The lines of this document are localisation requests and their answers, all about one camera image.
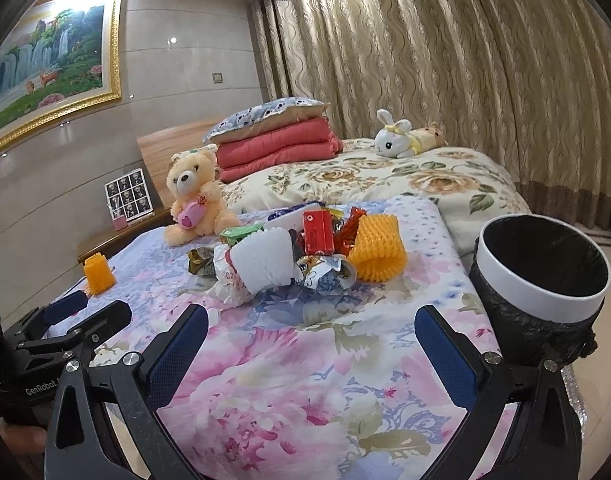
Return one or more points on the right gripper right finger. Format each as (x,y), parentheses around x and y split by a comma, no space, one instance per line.
(543,440)

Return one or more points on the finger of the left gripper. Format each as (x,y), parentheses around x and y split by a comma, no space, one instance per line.
(35,324)
(80,329)

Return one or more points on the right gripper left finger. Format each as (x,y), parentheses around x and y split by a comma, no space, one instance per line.
(81,443)

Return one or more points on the white foam block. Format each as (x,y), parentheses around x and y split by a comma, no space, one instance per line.
(264,260)

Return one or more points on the blue snack wrapper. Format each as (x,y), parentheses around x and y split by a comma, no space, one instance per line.
(278,213)

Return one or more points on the large orange foam fruit net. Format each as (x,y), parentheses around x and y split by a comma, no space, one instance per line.
(378,254)

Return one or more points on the person's left hand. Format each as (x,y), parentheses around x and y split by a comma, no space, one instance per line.
(23,440)

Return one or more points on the wooden nightstand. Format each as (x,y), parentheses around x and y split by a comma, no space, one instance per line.
(110,242)

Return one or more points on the dark green foil wrapper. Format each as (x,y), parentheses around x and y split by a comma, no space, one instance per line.
(200,262)

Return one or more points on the white printed plastic bag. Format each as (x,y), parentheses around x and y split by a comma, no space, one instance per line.
(228,288)

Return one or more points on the beige teddy bear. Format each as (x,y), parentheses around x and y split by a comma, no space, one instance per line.
(198,208)

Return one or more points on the green drink carton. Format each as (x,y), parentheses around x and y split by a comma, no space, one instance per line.
(235,234)

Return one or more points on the white bin with black bag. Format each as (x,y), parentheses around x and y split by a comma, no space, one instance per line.
(542,283)

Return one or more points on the wooden headboard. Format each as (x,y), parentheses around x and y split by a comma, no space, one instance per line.
(157,149)

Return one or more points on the silver foil wrapper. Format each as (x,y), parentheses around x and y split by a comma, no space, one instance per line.
(328,275)

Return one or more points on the red 1928 carton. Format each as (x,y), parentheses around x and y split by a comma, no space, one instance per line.
(318,233)

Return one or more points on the pink blue floral bedspread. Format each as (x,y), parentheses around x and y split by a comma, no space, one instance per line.
(298,385)

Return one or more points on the red orange snack wrapper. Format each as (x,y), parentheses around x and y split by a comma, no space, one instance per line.
(345,235)

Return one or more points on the blue patterned pillow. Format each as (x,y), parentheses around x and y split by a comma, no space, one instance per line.
(263,118)

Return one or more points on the folded red blanket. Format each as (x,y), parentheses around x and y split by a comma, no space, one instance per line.
(306,141)

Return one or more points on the gold framed landscape painting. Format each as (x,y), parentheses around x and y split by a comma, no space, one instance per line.
(61,58)

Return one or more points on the cream rose floral quilt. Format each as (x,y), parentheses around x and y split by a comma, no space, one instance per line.
(467,186)

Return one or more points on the white bunny plush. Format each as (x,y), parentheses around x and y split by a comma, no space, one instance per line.
(395,139)

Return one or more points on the yellow bear plush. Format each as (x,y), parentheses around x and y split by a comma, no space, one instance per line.
(427,138)

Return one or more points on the beige patterned curtain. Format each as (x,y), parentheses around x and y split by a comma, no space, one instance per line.
(527,82)

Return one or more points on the photo collage frame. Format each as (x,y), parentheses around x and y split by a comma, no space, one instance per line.
(128,196)

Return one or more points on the wall switch plate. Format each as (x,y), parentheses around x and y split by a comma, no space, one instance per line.
(217,78)

